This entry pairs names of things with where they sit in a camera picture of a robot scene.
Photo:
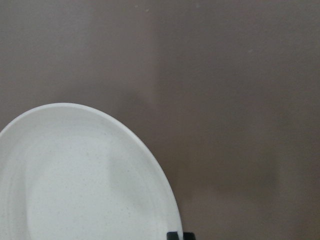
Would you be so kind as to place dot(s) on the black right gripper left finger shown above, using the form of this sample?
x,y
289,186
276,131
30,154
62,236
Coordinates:
x,y
172,235

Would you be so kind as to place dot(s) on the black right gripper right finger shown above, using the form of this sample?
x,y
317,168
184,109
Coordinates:
x,y
189,236

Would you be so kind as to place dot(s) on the white round plate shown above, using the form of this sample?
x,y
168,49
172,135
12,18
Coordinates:
x,y
72,172

